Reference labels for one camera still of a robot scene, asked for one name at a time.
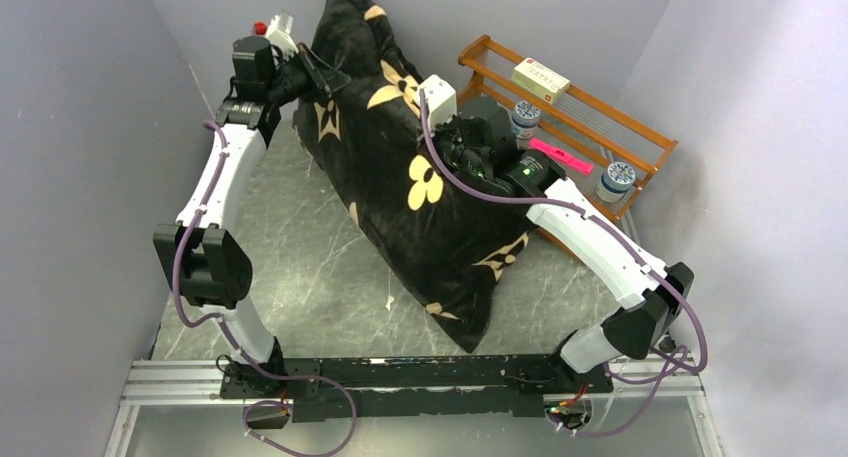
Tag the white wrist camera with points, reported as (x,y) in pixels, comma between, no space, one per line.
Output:
(441,100)
(278,32)

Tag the pink flat plastic item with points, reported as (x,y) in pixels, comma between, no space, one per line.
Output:
(561,156)

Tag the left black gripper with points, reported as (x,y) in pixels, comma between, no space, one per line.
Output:
(329,78)

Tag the white cardboard box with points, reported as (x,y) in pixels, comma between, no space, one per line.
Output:
(539,80)

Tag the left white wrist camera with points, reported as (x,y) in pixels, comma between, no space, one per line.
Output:
(278,32)

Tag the black pillowcase with beige flowers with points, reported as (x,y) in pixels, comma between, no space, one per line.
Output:
(447,248)

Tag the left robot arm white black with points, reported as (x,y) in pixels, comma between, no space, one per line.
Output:
(208,272)

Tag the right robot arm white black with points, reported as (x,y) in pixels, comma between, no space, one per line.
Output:
(650,294)

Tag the wooden two-tier shelf rack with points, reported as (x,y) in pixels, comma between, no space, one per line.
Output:
(577,122)

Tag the white jar blue lid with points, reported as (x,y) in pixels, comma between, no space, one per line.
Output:
(525,118)
(615,181)

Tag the aluminium frame rail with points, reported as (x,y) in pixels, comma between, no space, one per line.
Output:
(173,408)

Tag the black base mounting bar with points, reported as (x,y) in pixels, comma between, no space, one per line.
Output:
(522,385)

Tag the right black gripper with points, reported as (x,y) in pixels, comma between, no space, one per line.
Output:
(442,129)

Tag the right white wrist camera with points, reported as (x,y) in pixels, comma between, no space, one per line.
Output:
(441,100)

